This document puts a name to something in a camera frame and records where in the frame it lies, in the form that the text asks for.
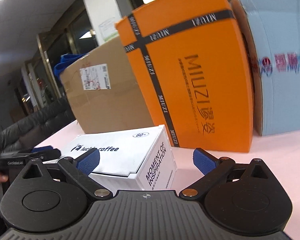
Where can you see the orange MIUZI box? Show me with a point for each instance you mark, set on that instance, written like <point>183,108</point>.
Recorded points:
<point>190,63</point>

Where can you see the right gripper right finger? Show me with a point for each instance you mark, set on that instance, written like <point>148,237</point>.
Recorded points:
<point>215,171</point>

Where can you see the black leather sofa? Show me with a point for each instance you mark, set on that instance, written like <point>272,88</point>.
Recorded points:
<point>36,127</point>

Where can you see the white plastic container box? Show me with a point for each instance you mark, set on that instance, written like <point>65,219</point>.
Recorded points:
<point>135,159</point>

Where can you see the blue cloth on box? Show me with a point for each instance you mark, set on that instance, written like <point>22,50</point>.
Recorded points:
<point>65,61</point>

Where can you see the light blue carton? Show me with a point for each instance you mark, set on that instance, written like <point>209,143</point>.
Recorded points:
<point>271,29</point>

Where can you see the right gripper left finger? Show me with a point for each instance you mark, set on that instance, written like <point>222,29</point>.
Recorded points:
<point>77,173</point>

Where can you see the brown cardboard box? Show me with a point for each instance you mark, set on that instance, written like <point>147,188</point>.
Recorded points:
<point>103,92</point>

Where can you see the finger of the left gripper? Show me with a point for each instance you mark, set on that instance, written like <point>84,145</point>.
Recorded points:
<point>51,154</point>
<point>43,148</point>

